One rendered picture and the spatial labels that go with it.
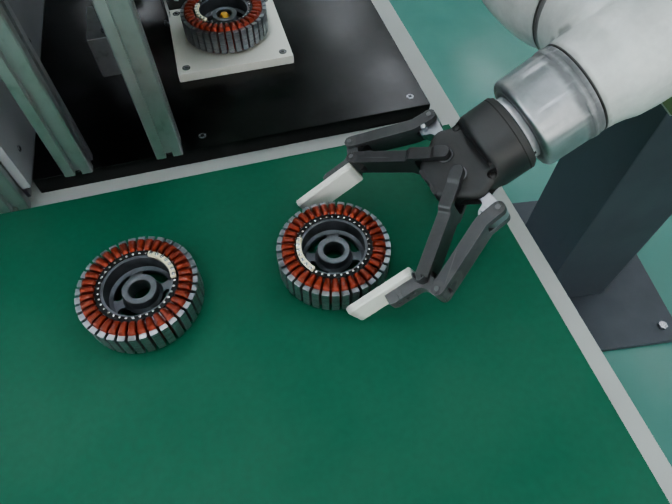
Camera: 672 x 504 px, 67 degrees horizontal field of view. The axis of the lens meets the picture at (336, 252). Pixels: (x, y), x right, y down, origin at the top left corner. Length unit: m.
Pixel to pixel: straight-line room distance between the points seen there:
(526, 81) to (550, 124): 0.04
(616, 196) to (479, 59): 1.13
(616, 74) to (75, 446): 0.53
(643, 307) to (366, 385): 1.16
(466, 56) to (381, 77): 1.44
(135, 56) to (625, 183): 0.87
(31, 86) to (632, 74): 0.52
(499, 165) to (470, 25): 1.85
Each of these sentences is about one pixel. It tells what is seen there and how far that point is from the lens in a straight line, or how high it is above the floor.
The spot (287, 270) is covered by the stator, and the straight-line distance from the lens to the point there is 0.48.
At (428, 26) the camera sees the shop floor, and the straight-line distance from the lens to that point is 2.26.
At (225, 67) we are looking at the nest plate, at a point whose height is 0.78.
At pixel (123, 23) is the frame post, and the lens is 0.53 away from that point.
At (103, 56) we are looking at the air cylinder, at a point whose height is 0.80.
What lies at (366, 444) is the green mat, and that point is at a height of 0.75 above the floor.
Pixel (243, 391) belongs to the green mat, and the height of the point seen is 0.75.
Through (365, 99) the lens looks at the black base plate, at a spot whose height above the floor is 0.77.
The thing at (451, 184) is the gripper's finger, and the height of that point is 0.85.
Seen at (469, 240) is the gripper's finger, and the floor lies 0.84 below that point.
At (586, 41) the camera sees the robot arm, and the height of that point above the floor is 0.95.
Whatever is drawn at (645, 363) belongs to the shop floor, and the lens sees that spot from 1.49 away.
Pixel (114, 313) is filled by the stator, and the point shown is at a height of 0.78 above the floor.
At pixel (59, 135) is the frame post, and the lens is 0.60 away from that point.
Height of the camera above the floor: 1.19
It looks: 56 degrees down
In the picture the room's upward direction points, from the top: straight up
